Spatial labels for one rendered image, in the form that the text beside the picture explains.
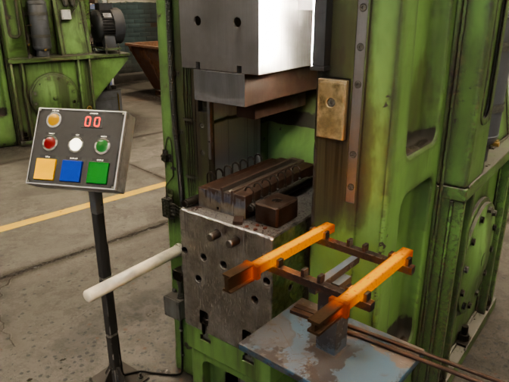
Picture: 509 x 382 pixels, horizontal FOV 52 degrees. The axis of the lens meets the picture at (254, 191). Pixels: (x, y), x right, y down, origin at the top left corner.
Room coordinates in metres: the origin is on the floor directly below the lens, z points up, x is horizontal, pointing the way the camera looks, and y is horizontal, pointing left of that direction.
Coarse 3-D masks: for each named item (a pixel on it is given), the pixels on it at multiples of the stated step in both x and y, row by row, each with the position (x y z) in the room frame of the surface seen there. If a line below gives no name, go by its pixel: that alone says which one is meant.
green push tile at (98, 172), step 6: (90, 162) 1.71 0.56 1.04; (96, 162) 1.71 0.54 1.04; (102, 162) 1.70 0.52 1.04; (90, 168) 1.70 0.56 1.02; (96, 168) 1.70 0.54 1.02; (102, 168) 1.69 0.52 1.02; (108, 168) 1.69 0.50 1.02; (90, 174) 1.69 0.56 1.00; (96, 174) 1.68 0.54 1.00; (102, 174) 1.68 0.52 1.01; (90, 180) 1.68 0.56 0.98; (96, 180) 1.67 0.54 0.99; (102, 180) 1.67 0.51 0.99
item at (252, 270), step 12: (324, 228) 1.32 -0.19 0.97; (300, 240) 1.24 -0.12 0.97; (312, 240) 1.27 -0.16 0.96; (276, 252) 1.17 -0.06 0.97; (288, 252) 1.19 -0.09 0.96; (240, 264) 1.09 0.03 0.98; (252, 264) 1.09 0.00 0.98; (264, 264) 1.12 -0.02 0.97; (228, 276) 1.04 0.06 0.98; (240, 276) 1.07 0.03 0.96; (252, 276) 1.09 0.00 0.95; (228, 288) 1.04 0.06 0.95; (240, 288) 1.06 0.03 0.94
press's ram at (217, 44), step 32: (192, 0) 1.62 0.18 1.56; (224, 0) 1.55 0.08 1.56; (256, 0) 1.48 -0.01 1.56; (288, 0) 1.59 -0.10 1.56; (192, 32) 1.63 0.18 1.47; (224, 32) 1.55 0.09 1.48; (256, 32) 1.48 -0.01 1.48; (288, 32) 1.59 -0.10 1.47; (192, 64) 1.63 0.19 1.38; (224, 64) 1.55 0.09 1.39; (256, 64) 1.48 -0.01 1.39; (288, 64) 1.60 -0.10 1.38
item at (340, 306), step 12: (396, 252) 1.17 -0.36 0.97; (408, 252) 1.17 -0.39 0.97; (384, 264) 1.11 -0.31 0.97; (396, 264) 1.12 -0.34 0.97; (372, 276) 1.06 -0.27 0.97; (384, 276) 1.07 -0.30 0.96; (360, 288) 1.00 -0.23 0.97; (372, 288) 1.03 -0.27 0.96; (336, 300) 0.94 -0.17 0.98; (348, 300) 0.95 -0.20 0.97; (360, 300) 0.99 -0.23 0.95; (324, 312) 0.90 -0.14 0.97; (336, 312) 0.93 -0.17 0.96; (348, 312) 0.93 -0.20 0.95; (312, 324) 0.87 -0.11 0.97; (324, 324) 0.89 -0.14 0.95
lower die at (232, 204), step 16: (272, 160) 1.93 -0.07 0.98; (288, 160) 1.87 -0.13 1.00; (240, 176) 1.71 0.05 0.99; (288, 176) 1.70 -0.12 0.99; (304, 176) 1.79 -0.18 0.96; (208, 192) 1.60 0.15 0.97; (240, 192) 1.55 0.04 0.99; (256, 192) 1.55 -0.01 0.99; (272, 192) 1.62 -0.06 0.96; (224, 208) 1.56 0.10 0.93; (240, 208) 1.52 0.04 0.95
